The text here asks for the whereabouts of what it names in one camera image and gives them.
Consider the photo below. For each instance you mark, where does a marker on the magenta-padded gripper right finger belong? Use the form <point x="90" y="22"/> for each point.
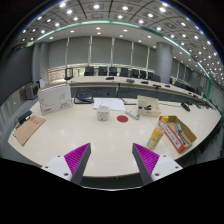
<point x="146" y="157"/>

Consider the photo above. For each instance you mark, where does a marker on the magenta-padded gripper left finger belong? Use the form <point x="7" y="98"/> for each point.
<point x="77" y="156"/>

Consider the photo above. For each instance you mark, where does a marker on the yellow-capped clear drink bottle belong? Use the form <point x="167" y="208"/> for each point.
<point x="155" y="135"/>

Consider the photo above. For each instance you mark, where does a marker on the open cardboard box red-edged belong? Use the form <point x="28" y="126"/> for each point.
<point x="171" y="135"/>

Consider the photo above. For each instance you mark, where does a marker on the grey pen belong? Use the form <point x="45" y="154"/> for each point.
<point x="182" y="139"/>

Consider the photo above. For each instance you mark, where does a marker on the teal eraser block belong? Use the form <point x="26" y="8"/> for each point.
<point x="179" y="128"/>

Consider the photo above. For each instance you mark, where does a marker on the small white rectangular pack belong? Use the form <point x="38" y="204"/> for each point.
<point x="132" y="114"/>

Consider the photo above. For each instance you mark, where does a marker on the flat round red coaster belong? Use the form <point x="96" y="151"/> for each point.
<point x="122" y="118"/>

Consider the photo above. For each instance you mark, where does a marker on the black marker pen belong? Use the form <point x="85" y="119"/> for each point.
<point x="145" y="107"/>

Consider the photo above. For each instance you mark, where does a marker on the white patterned paper cup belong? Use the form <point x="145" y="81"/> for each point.
<point x="103" y="114"/>

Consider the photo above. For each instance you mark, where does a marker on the white printed carton box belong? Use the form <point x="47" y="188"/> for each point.
<point x="55" y="99"/>

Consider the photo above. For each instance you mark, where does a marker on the white printed paper sheet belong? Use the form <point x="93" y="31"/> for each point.
<point x="109" y="104"/>

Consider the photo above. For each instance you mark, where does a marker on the black desk microphone base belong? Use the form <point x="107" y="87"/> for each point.
<point x="185" y="107"/>

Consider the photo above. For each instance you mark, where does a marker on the black flat device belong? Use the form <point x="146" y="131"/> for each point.
<point x="23" y="117"/>

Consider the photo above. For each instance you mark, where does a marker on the long curved conference desk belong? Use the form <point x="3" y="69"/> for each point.
<point x="100" y="80"/>

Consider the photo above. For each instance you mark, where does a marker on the grey box monitor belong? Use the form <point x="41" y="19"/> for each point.
<point x="31" y="90"/>

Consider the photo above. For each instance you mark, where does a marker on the row of black office chairs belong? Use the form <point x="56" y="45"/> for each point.
<point x="113" y="71"/>

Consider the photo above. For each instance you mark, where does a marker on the round ceiling lights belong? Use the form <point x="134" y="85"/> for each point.
<point x="96" y="6"/>

